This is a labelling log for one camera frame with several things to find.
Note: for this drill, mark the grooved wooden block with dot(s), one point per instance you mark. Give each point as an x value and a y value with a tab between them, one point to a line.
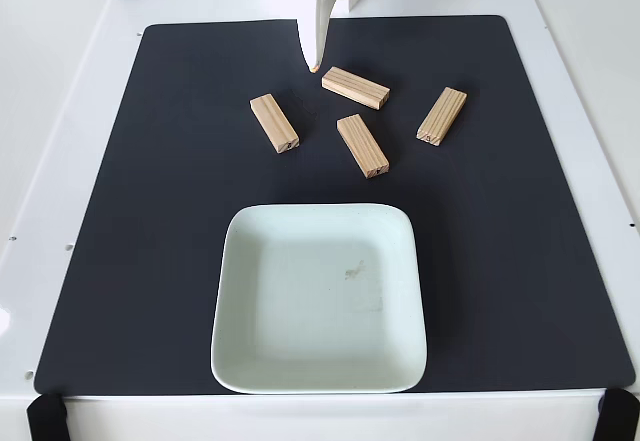
274	123
441	117
355	88
362	146

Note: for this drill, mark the pale green square plate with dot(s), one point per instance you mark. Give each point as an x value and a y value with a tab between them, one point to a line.
320	311

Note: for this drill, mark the black rubber mat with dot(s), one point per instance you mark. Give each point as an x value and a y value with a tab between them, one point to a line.
150	211

